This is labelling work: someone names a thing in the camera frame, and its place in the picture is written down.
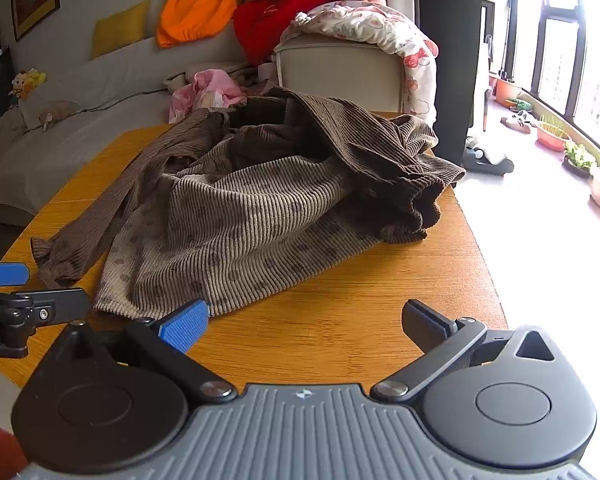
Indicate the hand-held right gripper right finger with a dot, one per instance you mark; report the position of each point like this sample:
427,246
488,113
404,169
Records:
425,322

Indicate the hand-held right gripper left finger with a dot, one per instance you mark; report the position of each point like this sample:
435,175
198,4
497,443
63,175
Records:
185,327

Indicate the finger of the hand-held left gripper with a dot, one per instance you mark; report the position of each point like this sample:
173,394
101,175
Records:
5,275
55,305

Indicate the small beige plush toy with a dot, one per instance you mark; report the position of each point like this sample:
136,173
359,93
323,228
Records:
55,112

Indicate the black floor appliance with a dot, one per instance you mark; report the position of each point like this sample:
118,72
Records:
485,160

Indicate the yellow plush toys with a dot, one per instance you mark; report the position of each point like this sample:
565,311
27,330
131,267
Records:
27,82

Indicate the pale shoes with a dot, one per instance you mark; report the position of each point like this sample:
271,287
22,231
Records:
517,122

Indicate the leafy green potted plant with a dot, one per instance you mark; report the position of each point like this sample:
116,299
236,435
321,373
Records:
579,157

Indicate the pink pot with grass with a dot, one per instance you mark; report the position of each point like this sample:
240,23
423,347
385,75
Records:
552,135

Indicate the green shoes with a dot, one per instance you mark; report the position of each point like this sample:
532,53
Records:
521,105

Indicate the pink cloth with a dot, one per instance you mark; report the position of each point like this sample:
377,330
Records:
207,90

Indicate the orange plant pot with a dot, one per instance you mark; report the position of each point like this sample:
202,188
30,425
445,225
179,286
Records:
507,91

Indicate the yellow cushion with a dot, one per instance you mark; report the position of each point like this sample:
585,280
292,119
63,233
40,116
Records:
122,27

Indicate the floral print blanket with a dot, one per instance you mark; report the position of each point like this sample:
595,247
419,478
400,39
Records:
380,30

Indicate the orange pumpkin pillow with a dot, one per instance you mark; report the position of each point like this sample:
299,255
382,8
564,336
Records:
197,5

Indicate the red plush pillow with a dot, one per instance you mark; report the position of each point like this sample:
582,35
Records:
280,5

